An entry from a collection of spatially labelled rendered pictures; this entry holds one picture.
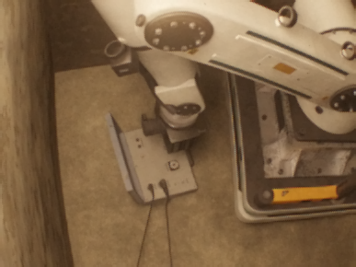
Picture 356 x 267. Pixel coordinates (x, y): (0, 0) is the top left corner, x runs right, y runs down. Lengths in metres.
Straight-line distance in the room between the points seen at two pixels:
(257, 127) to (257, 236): 0.57
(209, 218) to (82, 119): 0.84
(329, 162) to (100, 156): 1.18
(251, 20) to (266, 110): 1.14
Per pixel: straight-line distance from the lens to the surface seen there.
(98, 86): 2.69
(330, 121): 2.04
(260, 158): 2.26
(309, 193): 2.21
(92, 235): 2.39
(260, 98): 2.38
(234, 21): 1.23
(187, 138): 2.14
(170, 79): 1.73
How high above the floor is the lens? 2.34
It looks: 66 degrees down
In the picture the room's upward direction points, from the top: 15 degrees clockwise
